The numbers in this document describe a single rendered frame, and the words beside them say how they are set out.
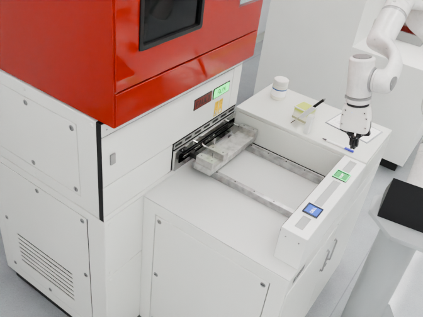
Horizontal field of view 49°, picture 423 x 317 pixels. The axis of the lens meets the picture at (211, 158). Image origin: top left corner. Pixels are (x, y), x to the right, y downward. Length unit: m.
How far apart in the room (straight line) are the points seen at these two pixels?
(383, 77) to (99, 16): 0.88
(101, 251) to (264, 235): 0.60
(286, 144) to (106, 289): 0.96
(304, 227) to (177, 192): 0.52
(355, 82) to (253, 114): 0.61
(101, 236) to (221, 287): 0.48
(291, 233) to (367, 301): 0.80
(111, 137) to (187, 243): 0.52
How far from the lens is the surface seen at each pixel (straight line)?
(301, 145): 2.02
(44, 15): 1.46
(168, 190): 1.81
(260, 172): 1.97
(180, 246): 1.79
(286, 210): 1.77
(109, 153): 1.51
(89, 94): 1.42
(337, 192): 1.74
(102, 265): 1.85
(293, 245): 1.55
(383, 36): 1.68
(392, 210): 1.91
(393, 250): 2.02
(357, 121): 1.68
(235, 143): 2.01
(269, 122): 2.05
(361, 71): 1.60
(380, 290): 2.18
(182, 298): 1.99
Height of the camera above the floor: 1.98
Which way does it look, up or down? 35 degrees down
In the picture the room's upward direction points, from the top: 8 degrees clockwise
